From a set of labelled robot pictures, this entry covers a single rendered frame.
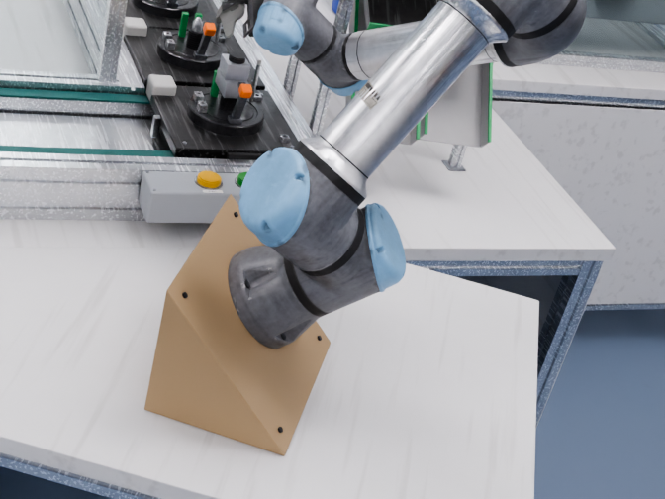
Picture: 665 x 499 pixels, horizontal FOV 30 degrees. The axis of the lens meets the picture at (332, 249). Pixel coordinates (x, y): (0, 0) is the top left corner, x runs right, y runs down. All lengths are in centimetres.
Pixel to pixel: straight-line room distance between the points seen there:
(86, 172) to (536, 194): 96
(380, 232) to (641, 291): 213
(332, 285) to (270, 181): 18
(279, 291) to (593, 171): 177
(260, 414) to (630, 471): 183
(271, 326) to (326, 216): 22
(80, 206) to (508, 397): 77
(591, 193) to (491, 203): 95
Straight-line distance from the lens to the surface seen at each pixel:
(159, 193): 203
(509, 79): 308
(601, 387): 364
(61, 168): 206
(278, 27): 184
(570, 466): 331
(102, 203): 210
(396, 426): 183
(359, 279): 168
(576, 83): 319
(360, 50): 189
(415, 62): 160
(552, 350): 259
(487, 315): 213
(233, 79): 223
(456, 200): 245
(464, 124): 238
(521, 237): 240
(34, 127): 226
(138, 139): 227
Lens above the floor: 198
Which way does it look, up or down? 31 degrees down
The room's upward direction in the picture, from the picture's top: 15 degrees clockwise
